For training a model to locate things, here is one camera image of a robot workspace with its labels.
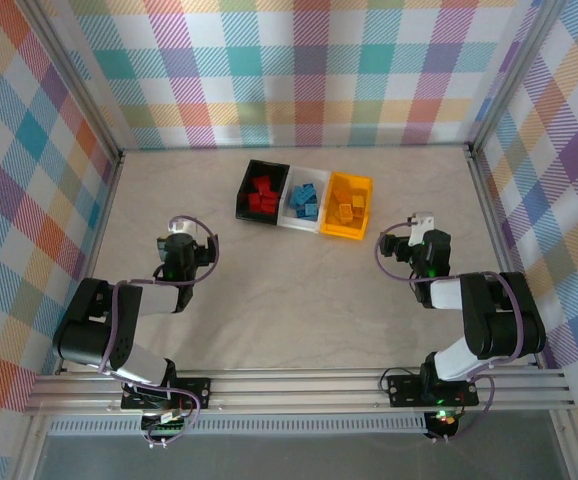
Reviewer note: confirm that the white plastic bin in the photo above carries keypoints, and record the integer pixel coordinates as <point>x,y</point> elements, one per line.
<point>294,225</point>

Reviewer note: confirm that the yellow plastic bin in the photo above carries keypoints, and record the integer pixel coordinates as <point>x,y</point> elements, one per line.
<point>341,231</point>

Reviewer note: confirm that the controller board with lit LED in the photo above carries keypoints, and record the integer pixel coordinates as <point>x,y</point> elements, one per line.
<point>441,422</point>

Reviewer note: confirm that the long aluminium base rail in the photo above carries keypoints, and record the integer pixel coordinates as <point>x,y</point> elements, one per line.
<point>294,390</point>

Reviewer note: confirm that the black plastic bin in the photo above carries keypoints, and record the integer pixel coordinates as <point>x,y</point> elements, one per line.
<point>254,219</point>

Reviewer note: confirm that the aluminium frame post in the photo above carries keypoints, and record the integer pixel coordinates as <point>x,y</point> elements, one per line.
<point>76,75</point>
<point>510,75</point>

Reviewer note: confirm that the aluminium side rail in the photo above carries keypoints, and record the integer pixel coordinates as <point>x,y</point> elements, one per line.
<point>500,250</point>
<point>94,250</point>

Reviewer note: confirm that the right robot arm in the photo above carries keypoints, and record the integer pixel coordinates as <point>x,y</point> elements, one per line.
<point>499,325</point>

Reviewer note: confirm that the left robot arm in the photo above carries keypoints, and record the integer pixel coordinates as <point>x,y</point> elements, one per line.
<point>89,330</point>

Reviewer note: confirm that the controller board with green terminal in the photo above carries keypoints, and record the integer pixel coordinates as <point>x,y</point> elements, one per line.
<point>169,426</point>

